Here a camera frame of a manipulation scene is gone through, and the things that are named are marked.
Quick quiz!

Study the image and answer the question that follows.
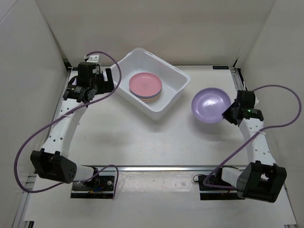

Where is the purple plate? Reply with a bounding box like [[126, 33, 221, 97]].
[[191, 87, 231, 124]]

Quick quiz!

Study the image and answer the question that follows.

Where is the pink plate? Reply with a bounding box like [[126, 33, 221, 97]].
[[129, 72, 162, 97], [142, 97, 162, 104]]

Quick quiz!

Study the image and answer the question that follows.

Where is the orange yellow plate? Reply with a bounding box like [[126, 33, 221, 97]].
[[140, 94, 161, 103]]

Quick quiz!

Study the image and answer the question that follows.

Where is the blue plate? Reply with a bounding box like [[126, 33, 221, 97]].
[[131, 91, 161, 99], [136, 94, 161, 101]]

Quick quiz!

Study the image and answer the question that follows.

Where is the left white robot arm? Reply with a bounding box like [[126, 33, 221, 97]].
[[30, 55, 114, 190]]

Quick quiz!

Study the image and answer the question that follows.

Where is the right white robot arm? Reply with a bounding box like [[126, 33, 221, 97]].
[[213, 90, 287, 203]]

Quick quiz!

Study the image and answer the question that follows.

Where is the white plastic bin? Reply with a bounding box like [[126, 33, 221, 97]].
[[110, 47, 190, 120]]

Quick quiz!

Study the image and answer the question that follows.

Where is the white table board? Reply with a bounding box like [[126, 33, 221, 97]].
[[69, 66, 244, 166]]

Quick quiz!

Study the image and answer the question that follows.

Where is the black logo sticker right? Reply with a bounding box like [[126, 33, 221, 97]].
[[212, 66, 229, 70]]

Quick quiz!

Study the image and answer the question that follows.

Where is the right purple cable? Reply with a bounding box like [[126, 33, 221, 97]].
[[202, 85, 301, 190]]

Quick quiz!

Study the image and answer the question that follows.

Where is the purple cable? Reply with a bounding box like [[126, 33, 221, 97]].
[[202, 85, 301, 190], [13, 51, 123, 198]]

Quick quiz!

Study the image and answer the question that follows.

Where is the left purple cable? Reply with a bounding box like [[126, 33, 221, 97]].
[[13, 51, 123, 198]]

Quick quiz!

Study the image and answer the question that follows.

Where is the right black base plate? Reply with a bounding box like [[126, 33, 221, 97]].
[[192, 174, 243, 200]]

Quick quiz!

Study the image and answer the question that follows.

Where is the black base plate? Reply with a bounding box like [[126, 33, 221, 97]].
[[192, 174, 243, 200], [70, 175, 115, 200]]

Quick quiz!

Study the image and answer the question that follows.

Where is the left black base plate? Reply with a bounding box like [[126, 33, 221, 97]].
[[70, 175, 115, 200]]

